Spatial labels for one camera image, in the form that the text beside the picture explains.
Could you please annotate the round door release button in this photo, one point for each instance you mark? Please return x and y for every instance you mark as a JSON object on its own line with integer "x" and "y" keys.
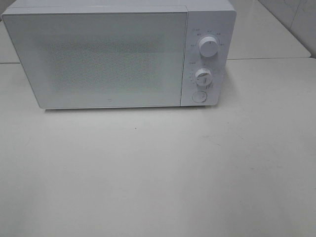
{"x": 199, "y": 97}

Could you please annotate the white microwave oven body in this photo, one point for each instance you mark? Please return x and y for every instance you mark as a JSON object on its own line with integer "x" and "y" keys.
{"x": 205, "y": 18}

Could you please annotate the white microwave door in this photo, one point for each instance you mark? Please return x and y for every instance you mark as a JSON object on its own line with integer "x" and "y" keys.
{"x": 100, "y": 56}

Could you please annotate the white timer knob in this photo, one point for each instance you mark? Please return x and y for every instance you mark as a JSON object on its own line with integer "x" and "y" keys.
{"x": 203, "y": 77}

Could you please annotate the upper white power knob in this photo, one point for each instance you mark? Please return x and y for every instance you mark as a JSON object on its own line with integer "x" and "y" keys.
{"x": 208, "y": 46}

